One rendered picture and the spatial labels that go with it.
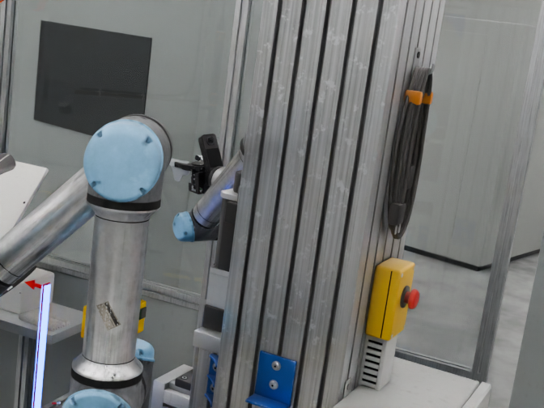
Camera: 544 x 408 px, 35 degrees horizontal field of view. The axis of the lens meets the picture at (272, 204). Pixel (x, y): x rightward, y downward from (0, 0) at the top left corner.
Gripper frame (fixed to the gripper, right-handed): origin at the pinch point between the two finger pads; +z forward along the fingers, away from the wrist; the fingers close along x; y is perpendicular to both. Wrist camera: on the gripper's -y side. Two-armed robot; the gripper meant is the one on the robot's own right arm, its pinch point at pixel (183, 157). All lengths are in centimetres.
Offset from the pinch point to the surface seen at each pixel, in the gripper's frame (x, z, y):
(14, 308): -36, 43, 53
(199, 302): 9.2, 6.0, 48.7
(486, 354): 53, -71, 47
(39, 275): -26, 47, 45
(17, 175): -36, 35, 8
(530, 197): 541, 270, 159
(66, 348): -17, 48, 74
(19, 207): -39.1, 26.3, 15.2
